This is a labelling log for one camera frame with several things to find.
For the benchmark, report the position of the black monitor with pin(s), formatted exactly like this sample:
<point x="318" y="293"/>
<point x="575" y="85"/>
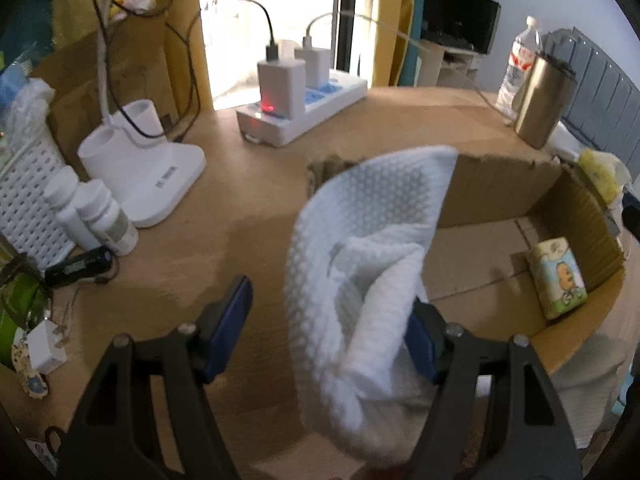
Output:
<point x="464" y="24"/>

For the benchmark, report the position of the white pill bottle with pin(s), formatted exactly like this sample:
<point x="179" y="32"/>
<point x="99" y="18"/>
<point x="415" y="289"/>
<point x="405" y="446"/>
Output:
<point x="102" y="214"/>
<point x="60" y="194"/>

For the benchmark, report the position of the white desk lamp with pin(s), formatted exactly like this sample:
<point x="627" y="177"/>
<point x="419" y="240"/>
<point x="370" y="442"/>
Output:
<point x="130" y="152"/>

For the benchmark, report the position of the right yellow curtain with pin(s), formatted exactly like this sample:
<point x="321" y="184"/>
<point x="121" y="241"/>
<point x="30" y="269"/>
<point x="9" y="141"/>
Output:
<point x="390" y="17"/>

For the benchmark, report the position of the white computer desk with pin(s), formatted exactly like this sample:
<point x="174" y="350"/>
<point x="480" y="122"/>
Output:
<point x="440" y="66"/>

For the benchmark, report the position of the green paper cup package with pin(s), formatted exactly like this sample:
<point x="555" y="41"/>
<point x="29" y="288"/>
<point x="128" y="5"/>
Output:
<point x="24" y="301"/>

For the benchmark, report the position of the yellow tissue pack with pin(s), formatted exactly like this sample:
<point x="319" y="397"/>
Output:
<point x="607" y="173"/>

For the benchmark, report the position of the white perforated basket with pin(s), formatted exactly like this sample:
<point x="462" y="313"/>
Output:
<point x="27" y="222"/>

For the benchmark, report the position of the white dotted cloth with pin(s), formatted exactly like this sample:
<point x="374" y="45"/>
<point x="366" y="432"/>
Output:
<point x="353" y="272"/>

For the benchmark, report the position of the clear water bottle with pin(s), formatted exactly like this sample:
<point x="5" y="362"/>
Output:
<point x="521" y="59"/>

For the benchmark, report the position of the tissue packet with cartoon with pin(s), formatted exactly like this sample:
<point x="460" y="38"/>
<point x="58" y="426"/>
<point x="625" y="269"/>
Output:
<point x="557" y="278"/>

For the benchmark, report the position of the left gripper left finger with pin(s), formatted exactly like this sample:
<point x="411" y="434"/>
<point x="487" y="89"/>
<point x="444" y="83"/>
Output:
<point x="113" y="434"/>

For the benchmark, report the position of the right teal curtain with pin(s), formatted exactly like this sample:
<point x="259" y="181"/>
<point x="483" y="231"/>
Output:
<point x="408" y="71"/>

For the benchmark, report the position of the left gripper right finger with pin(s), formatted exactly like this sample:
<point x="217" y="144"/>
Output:
<point x="495" y="413"/>

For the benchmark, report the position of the grey padded headboard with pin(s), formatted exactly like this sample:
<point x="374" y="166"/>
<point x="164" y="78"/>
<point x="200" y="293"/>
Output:
<point x="604" y="112"/>

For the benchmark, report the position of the small white plug adapter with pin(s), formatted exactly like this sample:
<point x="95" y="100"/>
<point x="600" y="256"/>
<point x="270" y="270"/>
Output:
<point x="46" y="347"/>

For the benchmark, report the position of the brown cardboard box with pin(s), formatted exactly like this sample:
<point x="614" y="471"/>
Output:
<point x="496" y="209"/>

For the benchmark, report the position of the steel travel tumbler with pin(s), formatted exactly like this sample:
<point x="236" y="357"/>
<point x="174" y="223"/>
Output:
<point x="548" y="88"/>

